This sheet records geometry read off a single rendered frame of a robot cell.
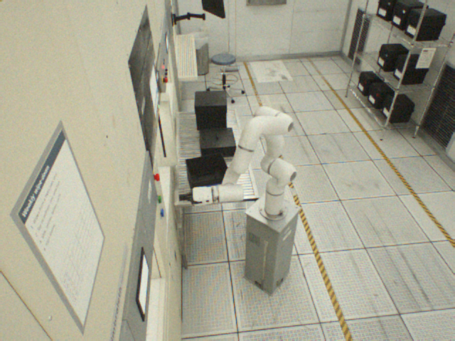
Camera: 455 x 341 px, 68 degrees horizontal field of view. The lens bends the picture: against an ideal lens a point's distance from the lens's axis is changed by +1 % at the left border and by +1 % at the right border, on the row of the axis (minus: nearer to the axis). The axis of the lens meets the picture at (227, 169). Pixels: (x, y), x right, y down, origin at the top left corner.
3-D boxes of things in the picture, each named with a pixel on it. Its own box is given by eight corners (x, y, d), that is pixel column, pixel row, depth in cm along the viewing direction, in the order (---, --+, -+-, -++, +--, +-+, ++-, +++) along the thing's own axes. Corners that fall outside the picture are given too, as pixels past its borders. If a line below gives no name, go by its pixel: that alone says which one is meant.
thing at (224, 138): (237, 155, 277) (237, 143, 269) (201, 159, 275) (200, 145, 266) (232, 136, 300) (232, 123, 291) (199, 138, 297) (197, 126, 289)
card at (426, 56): (429, 68, 367) (439, 43, 350) (414, 69, 366) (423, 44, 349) (428, 67, 369) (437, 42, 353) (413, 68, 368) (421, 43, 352)
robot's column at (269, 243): (290, 272, 279) (301, 207, 231) (271, 297, 262) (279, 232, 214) (262, 255, 293) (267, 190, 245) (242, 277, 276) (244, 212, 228)
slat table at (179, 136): (255, 262, 287) (259, 197, 239) (184, 269, 282) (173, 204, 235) (236, 167, 387) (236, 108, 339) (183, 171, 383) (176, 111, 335)
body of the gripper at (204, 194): (215, 206, 176) (193, 208, 175) (213, 193, 184) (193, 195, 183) (215, 196, 171) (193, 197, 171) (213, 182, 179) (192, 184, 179)
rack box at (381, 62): (373, 63, 441) (379, 42, 425) (395, 62, 442) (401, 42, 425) (382, 72, 418) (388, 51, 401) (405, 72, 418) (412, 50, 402)
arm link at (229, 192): (217, 183, 181) (218, 190, 173) (242, 181, 182) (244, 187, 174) (218, 197, 184) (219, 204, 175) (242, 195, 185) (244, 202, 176)
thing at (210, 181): (193, 201, 237) (192, 182, 226) (186, 177, 257) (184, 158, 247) (232, 193, 242) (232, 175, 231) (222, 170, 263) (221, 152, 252)
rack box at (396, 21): (387, 23, 407) (394, -1, 391) (410, 22, 409) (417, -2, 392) (399, 31, 384) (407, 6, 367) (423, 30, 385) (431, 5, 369)
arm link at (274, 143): (278, 184, 206) (257, 172, 215) (290, 171, 210) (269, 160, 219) (272, 121, 169) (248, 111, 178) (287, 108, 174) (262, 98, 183)
